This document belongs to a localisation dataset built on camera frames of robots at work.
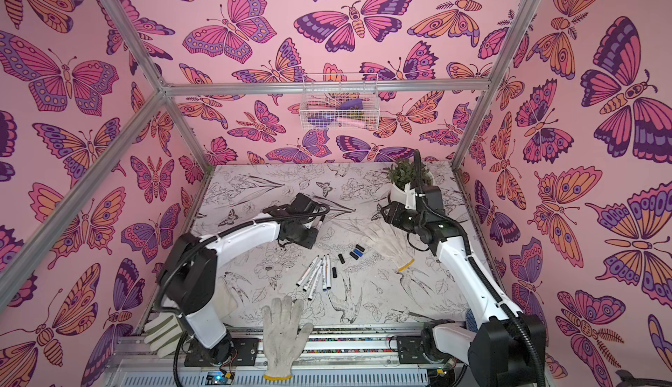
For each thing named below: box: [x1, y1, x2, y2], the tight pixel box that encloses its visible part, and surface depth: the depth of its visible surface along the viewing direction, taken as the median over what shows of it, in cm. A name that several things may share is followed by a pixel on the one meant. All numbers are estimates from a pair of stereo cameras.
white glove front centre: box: [261, 295, 315, 380], surface depth 78 cm
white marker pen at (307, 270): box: [295, 254, 320, 287], surface depth 90 cm
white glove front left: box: [143, 311, 183, 359], surface depth 78 cm
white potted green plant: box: [386, 159, 434, 203], surface depth 96 cm
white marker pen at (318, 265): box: [302, 257, 323, 292], surface depth 89 cm
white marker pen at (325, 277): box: [322, 254, 328, 292], surface depth 89 cm
